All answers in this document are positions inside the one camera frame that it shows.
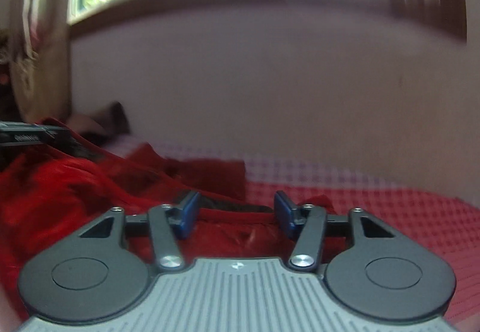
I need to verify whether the beige patterned curtain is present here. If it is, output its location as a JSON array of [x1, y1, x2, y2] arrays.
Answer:
[[9, 0, 72, 123]]

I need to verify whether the pink checked bed sheet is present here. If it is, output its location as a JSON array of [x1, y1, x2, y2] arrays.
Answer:
[[104, 134, 480, 332]]

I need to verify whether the red puffer coat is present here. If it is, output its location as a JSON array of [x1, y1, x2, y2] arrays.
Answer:
[[0, 116, 339, 321]]

